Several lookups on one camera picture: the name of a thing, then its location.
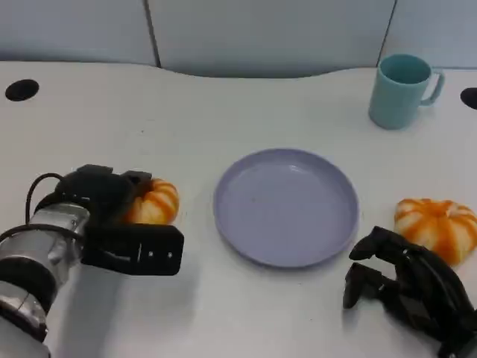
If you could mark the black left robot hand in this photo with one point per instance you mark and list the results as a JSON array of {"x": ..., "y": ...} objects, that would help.
[{"x": 100, "y": 190}]

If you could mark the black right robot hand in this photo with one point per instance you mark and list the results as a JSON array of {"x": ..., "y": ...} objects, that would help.
[{"x": 425, "y": 287}]

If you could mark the orange white toy bread roll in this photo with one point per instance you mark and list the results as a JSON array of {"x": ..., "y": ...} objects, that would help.
[
  {"x": 436, "y": 227},
  {"x": 160, "y": 205}
]

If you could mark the lilac plate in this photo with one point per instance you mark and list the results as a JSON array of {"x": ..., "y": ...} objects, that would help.
[{"x": 287, "y": 209}]

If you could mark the grey partition panel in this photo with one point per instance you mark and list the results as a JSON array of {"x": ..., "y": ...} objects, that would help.
[
  {"x": 268, "y": 33},
  {"x": 74, "y": 30},
  {"x": 439, "y": 26}
]

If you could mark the pale green mug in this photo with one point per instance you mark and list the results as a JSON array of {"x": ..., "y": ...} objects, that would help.
[{"x": 395, "y": 100}]

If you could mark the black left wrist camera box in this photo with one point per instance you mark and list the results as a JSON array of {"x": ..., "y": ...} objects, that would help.
[{"x": 141, "y": 250}]

